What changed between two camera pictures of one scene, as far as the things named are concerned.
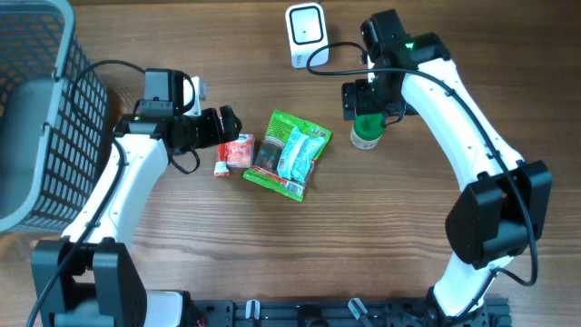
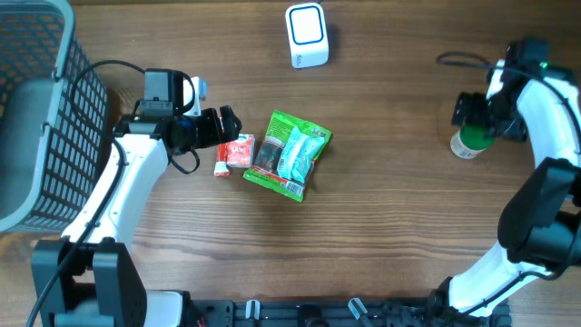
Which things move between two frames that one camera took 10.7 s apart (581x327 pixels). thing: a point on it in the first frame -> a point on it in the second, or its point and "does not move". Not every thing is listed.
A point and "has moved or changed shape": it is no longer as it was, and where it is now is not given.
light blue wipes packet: (296, 157) does not move
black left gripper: (214, 133) does not move
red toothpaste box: (221, 167) does not move
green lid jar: (367, 130) has moved or changed shape
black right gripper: (360, 90) -> (515, 128)
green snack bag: (269, 152) does not move
